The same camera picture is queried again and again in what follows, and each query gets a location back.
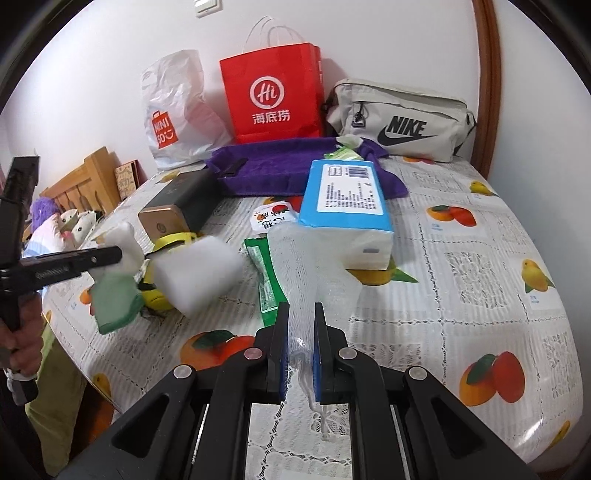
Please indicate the white wall switch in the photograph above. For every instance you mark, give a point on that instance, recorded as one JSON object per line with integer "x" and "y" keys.
{"x": 207, "y": 7}

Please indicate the brown wooden door frame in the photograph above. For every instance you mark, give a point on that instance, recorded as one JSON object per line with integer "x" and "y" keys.
{"x": 489, "y": 69}

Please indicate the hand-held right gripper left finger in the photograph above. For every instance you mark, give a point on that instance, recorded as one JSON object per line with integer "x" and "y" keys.
{"x": 282, "y": 364}

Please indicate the person's left hand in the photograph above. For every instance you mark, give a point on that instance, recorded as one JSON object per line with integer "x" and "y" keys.
{"x": 27, "y": 341}

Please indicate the white mesh bath net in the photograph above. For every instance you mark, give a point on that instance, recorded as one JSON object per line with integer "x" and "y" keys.
{"x": 314, "y": 277}

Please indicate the yellow black soft toy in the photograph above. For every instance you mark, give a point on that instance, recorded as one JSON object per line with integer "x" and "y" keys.
{"x": 159, "y": 295}

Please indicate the light green bedsheet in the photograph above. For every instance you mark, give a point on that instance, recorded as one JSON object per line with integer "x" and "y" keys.
{"x": 55, "y": 392}

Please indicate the beige waist bag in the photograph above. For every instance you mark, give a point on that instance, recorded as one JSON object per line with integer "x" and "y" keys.
{"x": 415, "y": 106}

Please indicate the purple fluffy toy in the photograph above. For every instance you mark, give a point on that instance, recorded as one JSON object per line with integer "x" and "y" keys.
{"x": 42, "y": 210}

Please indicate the purple towel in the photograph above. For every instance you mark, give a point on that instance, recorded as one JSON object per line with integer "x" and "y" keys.
{"x": 277, "y": 161}

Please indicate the dark green packet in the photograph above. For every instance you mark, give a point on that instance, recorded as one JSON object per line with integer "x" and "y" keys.
{"x": 263, "y": 281}

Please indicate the white sponge block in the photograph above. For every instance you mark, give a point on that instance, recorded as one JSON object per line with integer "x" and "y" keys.
{"x": 198, "y": 277}

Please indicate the white plastic shopping bag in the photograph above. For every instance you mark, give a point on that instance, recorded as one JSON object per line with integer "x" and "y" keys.
{"x": 184, "y": 92}

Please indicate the plush toys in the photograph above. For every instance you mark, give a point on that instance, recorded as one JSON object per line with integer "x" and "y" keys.
{"x": 44, "y": 240}

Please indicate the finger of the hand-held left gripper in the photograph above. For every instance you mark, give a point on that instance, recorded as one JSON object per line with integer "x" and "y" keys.
{"x": 104, "y": 257}

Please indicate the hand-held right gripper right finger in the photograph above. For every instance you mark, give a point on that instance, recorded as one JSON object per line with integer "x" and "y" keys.
{"x": 317, "y": 369}

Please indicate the dark green gold-ended box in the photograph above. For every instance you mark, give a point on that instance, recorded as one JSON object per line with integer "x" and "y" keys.
{"x": 184, "y": 194}

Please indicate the white orange-print snack packet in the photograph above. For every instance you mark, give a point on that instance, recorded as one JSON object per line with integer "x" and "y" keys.
{"x": 272, "y": 217}

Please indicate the red paper bag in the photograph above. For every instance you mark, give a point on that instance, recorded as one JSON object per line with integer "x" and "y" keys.
{"x": 272, "y": 69}

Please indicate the wooden headboard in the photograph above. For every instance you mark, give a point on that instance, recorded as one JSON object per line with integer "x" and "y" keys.
{"x": 99, "y": 170}

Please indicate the brown picture frame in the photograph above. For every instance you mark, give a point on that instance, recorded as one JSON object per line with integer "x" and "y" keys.
{"x": 127, "y": 177}

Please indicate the blue tissue pack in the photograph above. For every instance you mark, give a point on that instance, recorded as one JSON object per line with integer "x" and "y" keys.
{"x": 341, "y": 194}

